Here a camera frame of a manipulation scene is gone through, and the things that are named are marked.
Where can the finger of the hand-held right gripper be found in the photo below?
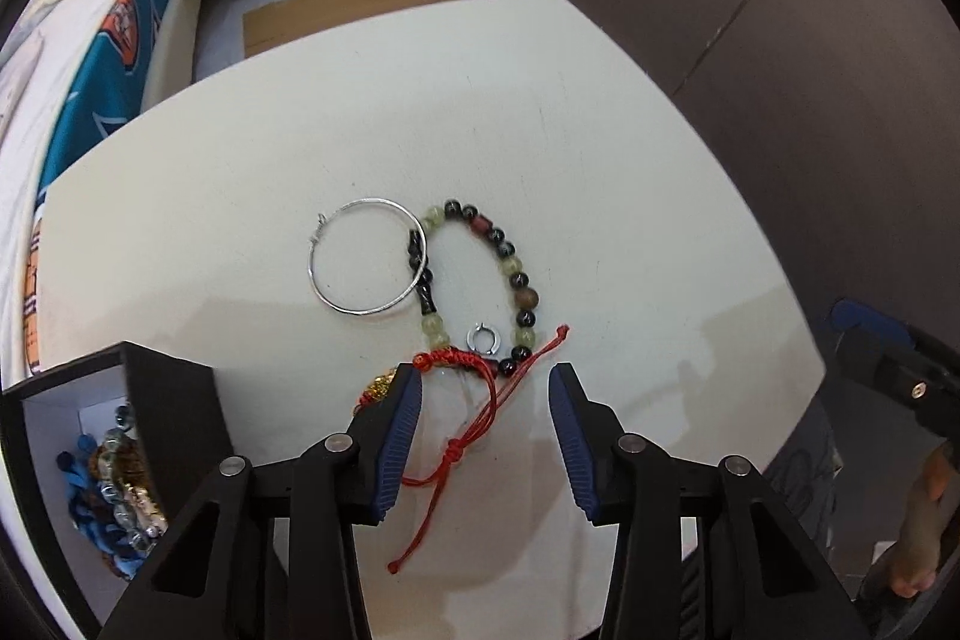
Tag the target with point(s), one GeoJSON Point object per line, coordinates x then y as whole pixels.
{"type": "Point", "coordinates": [866, 317]}

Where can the large silver hoop bangle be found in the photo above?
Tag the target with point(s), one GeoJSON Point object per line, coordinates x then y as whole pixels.
{"type": "Point", "coordinates": [318, 226]}

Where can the bed with teal patterned sheet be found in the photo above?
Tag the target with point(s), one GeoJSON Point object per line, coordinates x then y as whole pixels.
{"type": "Point", "coordinates": [105, 78]}

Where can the flattened cardboard sheets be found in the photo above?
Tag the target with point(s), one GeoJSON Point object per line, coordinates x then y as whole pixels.
{"type": "Point", "coordinates": [337, 10]}

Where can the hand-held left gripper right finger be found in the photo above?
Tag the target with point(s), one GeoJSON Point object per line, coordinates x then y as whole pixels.
{"type": "Point", "coordinates": [574, 452]}

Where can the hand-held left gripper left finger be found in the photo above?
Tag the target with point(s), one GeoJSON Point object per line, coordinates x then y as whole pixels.
{"type": "Point", "coordinates": [397, 445]}

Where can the pile of mixed jewelry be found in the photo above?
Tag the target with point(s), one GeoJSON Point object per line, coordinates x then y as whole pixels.
{"type": "Point", "coordinates": [127, 497]}

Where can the person's right hand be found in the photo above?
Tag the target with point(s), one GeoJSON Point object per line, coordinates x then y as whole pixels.
{"type": "Point", "coordinates": [922, 520]}

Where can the black gift box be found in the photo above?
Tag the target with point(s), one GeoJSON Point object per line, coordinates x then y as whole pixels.
{"type": "Point", "coordinates": [180, 415]}

